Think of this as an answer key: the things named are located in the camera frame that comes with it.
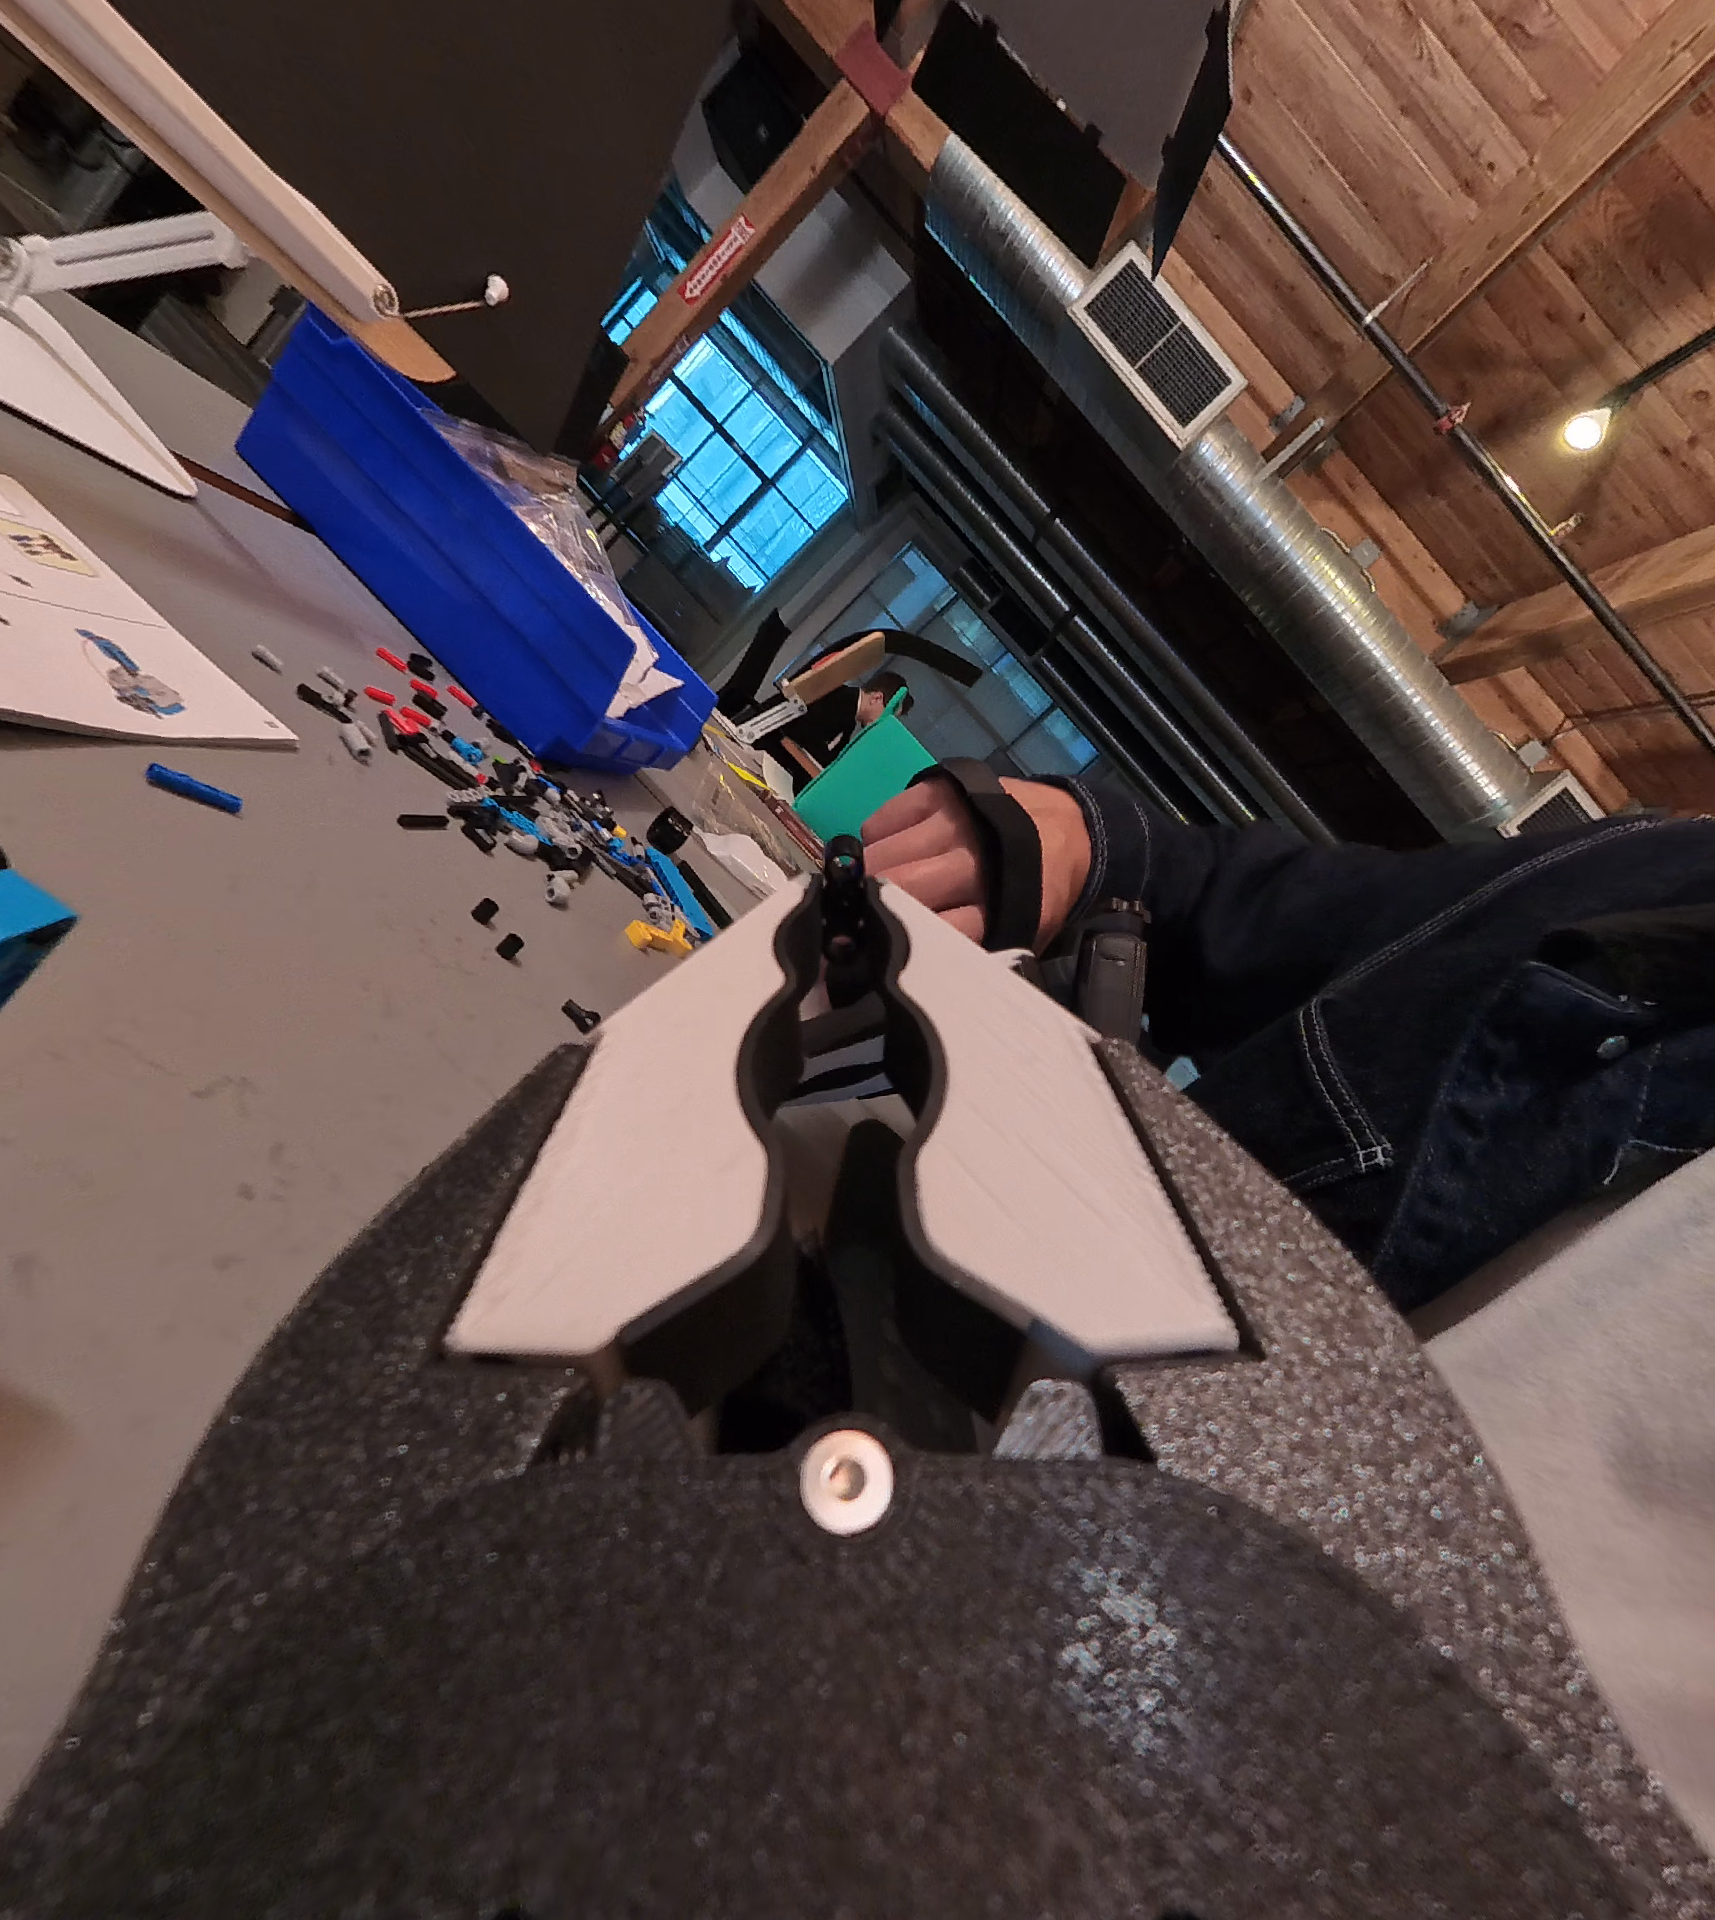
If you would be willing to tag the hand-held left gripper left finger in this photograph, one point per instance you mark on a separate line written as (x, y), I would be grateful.
(619, 1184)

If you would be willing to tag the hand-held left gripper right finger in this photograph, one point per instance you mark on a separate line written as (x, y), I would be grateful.
(1053, 1184)

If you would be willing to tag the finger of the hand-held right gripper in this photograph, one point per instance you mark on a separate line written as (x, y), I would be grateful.
(835, 1069)

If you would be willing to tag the white jointed arm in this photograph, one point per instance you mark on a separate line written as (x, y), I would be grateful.
(123, 249)

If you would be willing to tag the person's right forearm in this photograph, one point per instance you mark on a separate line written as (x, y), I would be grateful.
(1323, 901)

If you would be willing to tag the grey desk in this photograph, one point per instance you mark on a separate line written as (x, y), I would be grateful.
(273, 1080)

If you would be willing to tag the person's right hand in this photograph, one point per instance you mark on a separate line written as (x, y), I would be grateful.
(933, 849)

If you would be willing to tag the yellow brick part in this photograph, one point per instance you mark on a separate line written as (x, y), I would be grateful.
(655, 934)

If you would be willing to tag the clear plastic bag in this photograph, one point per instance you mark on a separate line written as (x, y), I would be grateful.
(745, 863)

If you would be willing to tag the green plastic bin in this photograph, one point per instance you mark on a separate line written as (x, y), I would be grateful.
(859, 788)

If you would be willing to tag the small black wheel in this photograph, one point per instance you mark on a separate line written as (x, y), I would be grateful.
(671, 828)

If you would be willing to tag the pile of small brick parts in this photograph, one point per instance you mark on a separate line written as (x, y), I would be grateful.
(573, 825)

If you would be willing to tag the dark ceiling pipe bundle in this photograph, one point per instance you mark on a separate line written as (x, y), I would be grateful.
(1069, 600)

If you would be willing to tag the dark denim jacket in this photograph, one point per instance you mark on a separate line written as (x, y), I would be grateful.
(1473, 1141)

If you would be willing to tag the white paper label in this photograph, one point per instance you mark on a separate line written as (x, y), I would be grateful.
(649, 674)

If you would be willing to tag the white vent grille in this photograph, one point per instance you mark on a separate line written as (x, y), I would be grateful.
(1549, 802)
(1159, 344)

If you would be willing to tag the long blue brick pin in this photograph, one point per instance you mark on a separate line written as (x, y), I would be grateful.
(191, 787)

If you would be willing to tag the large paned window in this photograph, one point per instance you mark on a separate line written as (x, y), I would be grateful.
(739, 464)

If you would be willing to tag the blue plastic bin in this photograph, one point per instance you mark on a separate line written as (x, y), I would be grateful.
(453, 570)

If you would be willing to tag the thin black ceiling pipe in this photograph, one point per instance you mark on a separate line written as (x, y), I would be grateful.
(1467, 435)

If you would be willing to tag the person's grey shirt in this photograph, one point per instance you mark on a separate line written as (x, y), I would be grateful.
(1668, 1425)

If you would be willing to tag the clear plastic bags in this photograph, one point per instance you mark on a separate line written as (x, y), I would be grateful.
(529, 481)

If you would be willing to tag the ceiling light bulb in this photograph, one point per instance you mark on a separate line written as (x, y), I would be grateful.
(1584, 430)

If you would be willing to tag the white instruction booklet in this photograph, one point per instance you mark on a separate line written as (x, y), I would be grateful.
(33, 645)

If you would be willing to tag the red and white sign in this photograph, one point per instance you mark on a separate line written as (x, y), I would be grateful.
(715, 258)

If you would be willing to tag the wooden ceiling beam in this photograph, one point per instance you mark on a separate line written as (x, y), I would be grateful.
(783, 195)

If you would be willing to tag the grey studio light panel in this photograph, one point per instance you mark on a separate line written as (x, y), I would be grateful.
(1083, 74)

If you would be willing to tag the dark grey board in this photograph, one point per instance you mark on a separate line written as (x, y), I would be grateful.
(497, 195)

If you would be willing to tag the wooden block with white bracket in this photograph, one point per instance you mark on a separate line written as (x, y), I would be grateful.
(835, 664)

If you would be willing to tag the metal ventilation duct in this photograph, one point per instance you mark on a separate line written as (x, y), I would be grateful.
(1323, 570)

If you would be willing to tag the white flat base plate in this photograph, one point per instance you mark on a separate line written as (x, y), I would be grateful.
(33, 374)

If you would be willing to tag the white rail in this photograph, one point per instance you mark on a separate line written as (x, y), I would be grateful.
(197, 134)

